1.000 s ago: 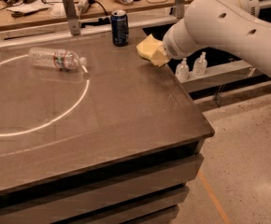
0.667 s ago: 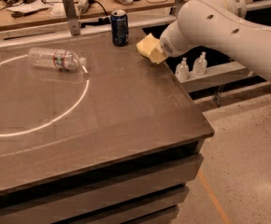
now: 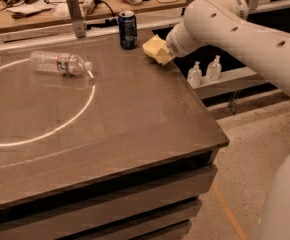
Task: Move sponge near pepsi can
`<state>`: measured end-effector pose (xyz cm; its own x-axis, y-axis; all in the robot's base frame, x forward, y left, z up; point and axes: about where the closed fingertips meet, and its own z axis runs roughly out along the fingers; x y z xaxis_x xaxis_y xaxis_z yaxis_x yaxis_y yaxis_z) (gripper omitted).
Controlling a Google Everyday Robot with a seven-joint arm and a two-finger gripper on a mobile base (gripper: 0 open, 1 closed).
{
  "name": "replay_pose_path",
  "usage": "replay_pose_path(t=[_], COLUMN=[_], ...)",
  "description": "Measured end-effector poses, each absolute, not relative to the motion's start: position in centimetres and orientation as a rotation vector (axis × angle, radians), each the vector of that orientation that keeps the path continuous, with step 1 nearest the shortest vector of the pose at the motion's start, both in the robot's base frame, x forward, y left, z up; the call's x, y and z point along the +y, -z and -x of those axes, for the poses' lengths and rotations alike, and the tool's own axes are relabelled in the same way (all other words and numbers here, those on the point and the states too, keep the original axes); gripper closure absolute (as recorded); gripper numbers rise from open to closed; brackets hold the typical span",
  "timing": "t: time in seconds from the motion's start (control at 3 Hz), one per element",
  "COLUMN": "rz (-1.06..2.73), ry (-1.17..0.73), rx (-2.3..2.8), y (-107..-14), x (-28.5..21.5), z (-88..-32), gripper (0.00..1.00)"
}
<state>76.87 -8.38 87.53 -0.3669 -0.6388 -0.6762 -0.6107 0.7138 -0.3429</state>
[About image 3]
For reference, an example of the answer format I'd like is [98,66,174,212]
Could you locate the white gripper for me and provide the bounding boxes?
[154,22,204,65]

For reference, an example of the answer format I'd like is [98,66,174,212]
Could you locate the yellow sponge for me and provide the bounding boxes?
[142,35,166,64]

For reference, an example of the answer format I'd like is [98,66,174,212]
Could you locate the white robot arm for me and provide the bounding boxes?
[167,0,290,240]

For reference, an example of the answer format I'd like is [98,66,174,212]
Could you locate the blue pepsi can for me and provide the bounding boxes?
[118,10,137,49]

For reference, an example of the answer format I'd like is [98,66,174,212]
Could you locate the left hand sanitizer bottle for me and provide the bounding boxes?
[187,61,202,88]

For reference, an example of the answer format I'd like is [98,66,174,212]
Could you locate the hand sanitizer bottle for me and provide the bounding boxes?
[187,61,202,88]
[206,55,222,81]

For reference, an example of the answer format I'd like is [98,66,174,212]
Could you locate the right hand sanitizer bottle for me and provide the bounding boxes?
[206,55,222,81]

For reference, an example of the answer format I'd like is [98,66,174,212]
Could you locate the clear plastic water bottle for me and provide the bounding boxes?
[29,51,92,77]

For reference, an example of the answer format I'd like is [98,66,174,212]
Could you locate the upper dark drawer front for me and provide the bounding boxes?
[0,161,217,240]

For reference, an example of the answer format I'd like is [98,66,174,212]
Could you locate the dark drawer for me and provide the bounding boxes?
[0,161,217,240]
[74,198,202,240]
[131,220,192,240]

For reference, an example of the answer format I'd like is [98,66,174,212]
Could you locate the lower dark drawer front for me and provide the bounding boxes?
[131,220,192,240]

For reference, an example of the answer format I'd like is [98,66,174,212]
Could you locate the middle dark drawer front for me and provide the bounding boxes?
[74,198,202,240]

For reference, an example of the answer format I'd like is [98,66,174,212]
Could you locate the grey metal shelf rail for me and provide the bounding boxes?
[194,67,266,99]

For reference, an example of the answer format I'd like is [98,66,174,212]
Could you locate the grey metal bracket post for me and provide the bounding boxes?
[66,0,86,38]

